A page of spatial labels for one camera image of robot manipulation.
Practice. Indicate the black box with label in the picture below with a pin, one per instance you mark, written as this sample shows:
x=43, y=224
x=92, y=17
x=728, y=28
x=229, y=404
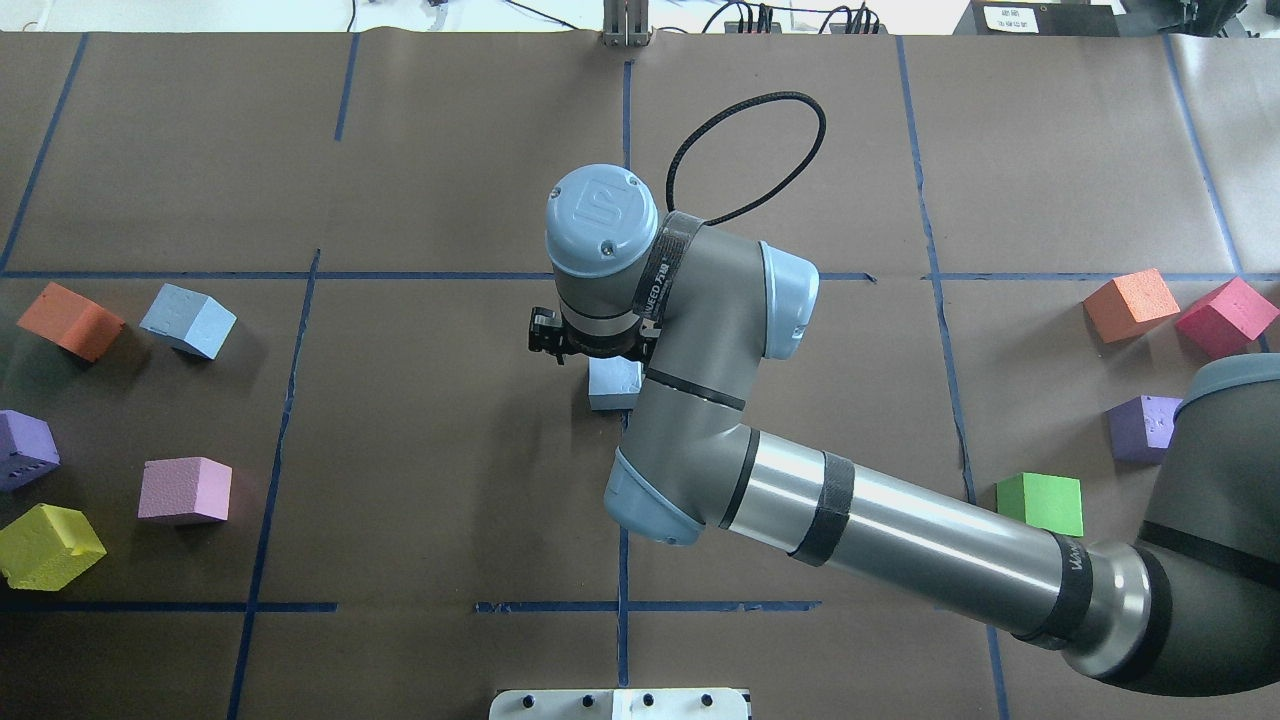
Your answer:
x=1038, y=18

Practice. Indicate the light blue foam block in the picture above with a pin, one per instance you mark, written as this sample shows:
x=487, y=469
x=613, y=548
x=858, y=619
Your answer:
x=614, y=383
x=190, y=321

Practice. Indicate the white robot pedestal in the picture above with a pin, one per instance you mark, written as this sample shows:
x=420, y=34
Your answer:
x=623, y=703

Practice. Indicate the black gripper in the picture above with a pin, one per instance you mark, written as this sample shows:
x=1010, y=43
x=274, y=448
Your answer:
x=546, y=334

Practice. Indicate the orange foam block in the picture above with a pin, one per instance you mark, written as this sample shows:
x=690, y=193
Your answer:
x=72, y=322
x=1130, y=305

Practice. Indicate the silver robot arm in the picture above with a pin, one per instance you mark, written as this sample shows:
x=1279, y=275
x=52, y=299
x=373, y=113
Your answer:
x=1188, y=609

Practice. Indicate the purple foam block near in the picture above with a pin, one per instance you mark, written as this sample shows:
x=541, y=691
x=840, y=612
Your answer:
x=1140, y=429

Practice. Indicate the orange foam block near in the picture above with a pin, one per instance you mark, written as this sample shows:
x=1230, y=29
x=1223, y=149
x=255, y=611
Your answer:
x=1130, y=305

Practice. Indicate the aluminium frame post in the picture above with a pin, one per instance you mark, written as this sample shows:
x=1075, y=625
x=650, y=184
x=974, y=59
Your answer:
x=625, y=23

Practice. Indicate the orange foam block far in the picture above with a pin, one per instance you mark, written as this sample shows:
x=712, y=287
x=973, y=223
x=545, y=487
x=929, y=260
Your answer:
x=72, y=322

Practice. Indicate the crimson foam block right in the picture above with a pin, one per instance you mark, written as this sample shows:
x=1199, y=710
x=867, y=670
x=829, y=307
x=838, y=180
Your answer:
x=1225, y=320

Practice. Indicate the purple foam block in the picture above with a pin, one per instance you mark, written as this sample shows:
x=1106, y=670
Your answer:
x=1140, y=429
x=28, y=450

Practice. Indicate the yellow foam block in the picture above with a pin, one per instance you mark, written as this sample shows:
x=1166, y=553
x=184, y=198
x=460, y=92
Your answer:
x=48, y=547

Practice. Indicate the purple foam block far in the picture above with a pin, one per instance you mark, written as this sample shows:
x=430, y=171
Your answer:
x=28, y=450

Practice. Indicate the pink foam block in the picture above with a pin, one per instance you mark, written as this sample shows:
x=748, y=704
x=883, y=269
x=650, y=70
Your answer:
x=185, y=490

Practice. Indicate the green foam block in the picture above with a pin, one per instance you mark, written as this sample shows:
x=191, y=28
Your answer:
x=1043, y=501

